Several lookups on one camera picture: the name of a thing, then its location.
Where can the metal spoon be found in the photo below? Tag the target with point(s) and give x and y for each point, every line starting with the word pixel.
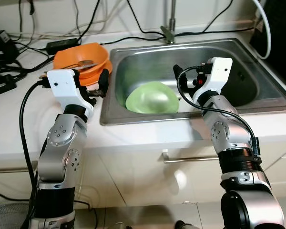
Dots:
pixel 88 62

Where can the white kitchen cabinet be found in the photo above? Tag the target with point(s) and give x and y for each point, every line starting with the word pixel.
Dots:
pixel 133 186

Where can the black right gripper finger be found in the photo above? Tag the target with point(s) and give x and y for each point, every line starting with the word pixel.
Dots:
pixel 179 72

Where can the black appliance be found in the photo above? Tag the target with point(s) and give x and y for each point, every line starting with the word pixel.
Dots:
pixel 283 38

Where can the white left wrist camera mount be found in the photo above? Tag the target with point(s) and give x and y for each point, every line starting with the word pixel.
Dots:
pixel 64 86

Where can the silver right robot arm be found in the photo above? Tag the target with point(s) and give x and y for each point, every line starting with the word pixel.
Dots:
pixel 229 133

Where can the orange plastic bowl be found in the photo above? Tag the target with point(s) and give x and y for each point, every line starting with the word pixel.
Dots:
pixel 93 51

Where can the black power adapter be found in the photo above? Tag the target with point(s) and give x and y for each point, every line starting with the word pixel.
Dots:
pixel 62 45

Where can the metal faucet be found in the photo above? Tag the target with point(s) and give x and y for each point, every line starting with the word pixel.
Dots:
pixel 169 34

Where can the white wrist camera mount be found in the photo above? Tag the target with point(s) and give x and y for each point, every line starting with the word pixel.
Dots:
pixel 219 71
pixel 64 86

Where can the orange plastic plate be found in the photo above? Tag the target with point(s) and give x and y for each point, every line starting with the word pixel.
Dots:
pixel 93 77

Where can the grey floor fan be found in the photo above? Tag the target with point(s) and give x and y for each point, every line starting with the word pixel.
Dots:
pixel 9 217

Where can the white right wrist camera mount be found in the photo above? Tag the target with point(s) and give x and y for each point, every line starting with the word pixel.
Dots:
pixel 219 71

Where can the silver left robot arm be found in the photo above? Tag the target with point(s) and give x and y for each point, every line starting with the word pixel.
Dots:
pixel 62 138

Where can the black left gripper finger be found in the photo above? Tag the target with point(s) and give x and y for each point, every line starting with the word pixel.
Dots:
pixel 104 81
pixel 77 73

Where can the stainless steel sink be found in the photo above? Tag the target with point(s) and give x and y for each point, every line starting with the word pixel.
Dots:
pixel 243 71

